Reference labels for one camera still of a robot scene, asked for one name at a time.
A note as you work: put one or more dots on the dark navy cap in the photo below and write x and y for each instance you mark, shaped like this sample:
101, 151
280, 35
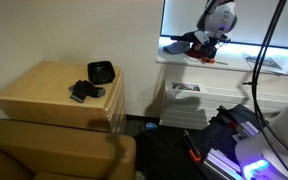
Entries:
189, 36

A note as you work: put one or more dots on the black bowl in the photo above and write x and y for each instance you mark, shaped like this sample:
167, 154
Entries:
100, 72

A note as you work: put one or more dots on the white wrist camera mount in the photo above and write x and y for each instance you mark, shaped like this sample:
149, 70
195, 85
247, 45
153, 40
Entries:
205, 38

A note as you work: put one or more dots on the maroon baseball cap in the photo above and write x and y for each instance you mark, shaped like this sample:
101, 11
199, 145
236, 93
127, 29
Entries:
195, 50

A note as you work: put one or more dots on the tan leather armchair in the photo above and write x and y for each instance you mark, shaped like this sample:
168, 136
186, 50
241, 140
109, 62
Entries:
31, 151

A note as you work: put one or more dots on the booklet on radiator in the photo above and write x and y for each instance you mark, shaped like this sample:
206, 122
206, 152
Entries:
185, 86

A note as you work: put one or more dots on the robot base platform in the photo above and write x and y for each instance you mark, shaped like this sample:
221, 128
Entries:
219, 136

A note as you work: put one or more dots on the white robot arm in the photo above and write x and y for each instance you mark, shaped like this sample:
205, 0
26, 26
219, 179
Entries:
277, 140

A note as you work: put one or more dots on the orange black clamp tool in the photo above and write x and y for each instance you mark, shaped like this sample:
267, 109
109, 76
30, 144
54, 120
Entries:
193, 150

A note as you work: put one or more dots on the wooden drawer cabinet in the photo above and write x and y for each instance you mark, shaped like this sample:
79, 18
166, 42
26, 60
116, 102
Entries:
42, 95

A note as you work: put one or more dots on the orange handled screwdriver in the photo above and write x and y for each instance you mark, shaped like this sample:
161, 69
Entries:
212, 61

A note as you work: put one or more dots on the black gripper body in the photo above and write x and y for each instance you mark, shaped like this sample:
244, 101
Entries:
209, 49

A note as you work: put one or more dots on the magazine on window sill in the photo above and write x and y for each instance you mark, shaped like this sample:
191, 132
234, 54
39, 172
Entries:
268, 65

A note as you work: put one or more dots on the white radiator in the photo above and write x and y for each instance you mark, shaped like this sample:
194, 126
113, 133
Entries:
194, 110

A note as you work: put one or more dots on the light blue folded cloth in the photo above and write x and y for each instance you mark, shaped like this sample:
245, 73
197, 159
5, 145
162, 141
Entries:
178, 47

